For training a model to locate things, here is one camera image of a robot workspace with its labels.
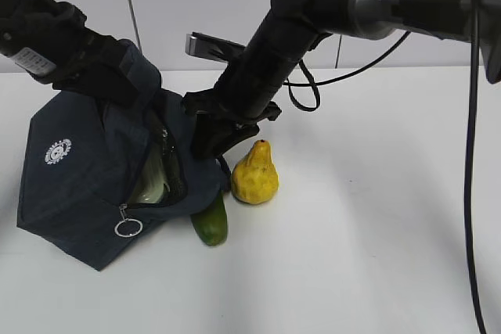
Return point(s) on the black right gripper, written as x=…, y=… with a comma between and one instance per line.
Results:
x=216, y=130

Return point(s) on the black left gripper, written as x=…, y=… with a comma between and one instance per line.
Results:
x=49, y=40

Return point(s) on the yellow pear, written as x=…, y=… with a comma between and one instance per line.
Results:
x=254, y=179

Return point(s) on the dark blue lunch bag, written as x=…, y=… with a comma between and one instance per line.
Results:
x=84, y=157

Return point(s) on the green lid glass food container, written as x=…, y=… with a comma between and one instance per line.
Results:
x=152, y=185

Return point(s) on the green cucumber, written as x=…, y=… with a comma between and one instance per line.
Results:
x=211, y=224

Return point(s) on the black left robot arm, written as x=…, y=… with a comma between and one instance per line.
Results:
x=50, y=41

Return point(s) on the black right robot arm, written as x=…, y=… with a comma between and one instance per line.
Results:
x=291, y=28

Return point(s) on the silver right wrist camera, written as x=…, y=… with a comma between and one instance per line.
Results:
x=211, y=48

